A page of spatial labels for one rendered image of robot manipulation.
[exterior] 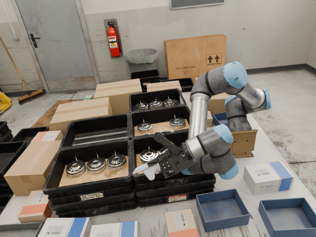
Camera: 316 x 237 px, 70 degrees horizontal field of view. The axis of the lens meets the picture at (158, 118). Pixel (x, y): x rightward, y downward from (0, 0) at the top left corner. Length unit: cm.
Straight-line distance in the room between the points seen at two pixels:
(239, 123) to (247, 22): 322
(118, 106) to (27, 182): 92
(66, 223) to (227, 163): 75
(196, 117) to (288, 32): 398
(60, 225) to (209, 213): 68
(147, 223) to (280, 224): 60
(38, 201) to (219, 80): 106
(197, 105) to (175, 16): 325
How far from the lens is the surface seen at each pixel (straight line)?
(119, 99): 193
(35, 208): 133
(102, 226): 110
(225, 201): 124
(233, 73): 100
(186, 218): 108
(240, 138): 140
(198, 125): 95
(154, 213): 120
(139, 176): 105
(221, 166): 83
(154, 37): 419
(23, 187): 150
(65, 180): 131
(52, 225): 120
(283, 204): 126
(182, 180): 111
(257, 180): 125
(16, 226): 137
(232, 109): 142
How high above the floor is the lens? 166
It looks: 31 degrees down
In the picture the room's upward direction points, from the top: 6 degrees counter-clockwise
